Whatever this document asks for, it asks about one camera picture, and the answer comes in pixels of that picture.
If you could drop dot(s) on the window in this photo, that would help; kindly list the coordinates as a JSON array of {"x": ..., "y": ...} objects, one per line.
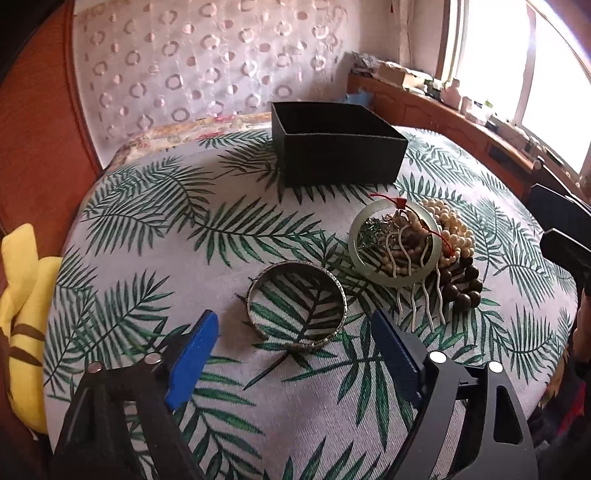
[{"x": 521, "y": 61}]

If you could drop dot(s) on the black storage box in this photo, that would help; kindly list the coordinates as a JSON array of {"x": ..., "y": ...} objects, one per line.
[{"x": 331, "y": 143}]

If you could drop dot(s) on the wooden sideboard cabinet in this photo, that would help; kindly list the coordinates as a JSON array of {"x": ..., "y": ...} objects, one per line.
[{"x": 403, "y": 108}]

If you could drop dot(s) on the cardboard box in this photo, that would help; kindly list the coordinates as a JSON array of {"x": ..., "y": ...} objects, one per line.
[{"x": 395, "y": 74}]

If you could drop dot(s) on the floral quilt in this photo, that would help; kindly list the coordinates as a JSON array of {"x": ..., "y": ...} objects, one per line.
[{"x": 161, "y": 138}]

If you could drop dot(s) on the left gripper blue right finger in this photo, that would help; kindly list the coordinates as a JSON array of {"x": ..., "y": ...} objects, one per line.
[{"x": 495, "y": 441}]

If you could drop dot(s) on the pale green jade bangle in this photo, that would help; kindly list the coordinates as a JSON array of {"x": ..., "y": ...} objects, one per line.
[{"x": 367, "y": 233}]

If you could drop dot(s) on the yellow plush toy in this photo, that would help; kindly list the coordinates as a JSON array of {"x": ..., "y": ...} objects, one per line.
[{"x": 25, "y": 304}]

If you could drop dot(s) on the red wooden wardrobe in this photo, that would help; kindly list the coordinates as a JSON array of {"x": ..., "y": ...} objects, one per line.
[{"x": 48, "y": 163}]

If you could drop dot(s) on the pink white bottle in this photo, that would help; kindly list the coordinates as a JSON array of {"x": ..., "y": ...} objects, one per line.
[{"x": 451, "y": 95}]

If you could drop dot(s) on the pink circle pattern curtain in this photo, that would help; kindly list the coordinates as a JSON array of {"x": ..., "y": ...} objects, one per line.
[{"x": 146, "y": 64}]

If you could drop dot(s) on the palm leaf print cloth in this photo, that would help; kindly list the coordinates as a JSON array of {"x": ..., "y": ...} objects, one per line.
[{"x": 296, "y": 387}]

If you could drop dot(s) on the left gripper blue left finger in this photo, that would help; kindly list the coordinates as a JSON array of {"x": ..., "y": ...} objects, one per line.
[{"x": 94, "y": 442}]

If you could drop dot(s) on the silver patterned bangle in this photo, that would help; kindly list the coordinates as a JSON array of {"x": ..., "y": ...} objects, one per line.
[{"x": 296, "y": 306}]

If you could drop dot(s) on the blue plush toy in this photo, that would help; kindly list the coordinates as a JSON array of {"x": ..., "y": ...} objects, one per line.
[{"x": 361, "y": 97}]

